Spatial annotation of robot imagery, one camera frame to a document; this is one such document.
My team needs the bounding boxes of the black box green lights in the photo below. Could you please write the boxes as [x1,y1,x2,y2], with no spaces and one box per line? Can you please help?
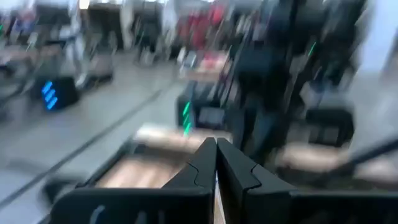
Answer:
[176,91,229,131]

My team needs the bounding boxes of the black aluminium table frame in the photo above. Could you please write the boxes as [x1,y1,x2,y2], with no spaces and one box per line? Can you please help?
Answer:
[40,136,398,200]

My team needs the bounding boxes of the black box blue lights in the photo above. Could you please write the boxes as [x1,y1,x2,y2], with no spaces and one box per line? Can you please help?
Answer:
[29,75,80,112]

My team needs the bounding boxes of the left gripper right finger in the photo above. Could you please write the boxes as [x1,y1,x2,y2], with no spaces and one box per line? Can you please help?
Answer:
[216,138,398,224]

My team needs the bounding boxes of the shelf with red bins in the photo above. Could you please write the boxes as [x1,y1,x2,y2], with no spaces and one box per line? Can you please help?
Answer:
[177,6,224,50]

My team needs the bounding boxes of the black chair back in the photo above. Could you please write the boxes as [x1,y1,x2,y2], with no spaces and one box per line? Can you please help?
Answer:
[42,175,83,203]

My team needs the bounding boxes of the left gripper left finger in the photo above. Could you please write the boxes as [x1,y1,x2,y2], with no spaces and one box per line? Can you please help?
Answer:
[50,138,218,224]

